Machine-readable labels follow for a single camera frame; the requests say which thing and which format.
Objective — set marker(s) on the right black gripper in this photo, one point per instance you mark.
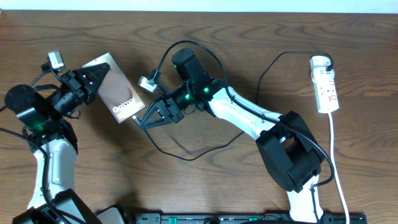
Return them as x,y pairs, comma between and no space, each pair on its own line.
168,110

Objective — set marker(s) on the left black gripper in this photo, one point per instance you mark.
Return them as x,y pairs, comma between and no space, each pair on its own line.
76,86

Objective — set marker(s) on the Galaxy smartphone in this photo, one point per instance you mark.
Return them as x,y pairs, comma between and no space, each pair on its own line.
117,91

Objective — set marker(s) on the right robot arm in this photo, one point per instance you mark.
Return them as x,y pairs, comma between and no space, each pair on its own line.
290,153

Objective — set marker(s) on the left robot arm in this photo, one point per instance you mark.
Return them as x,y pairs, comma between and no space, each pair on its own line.
44,110

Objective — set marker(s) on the white power strip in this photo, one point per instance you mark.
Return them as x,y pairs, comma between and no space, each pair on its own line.
325,90

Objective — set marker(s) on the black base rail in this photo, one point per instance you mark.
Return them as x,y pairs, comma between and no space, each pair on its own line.
116,214

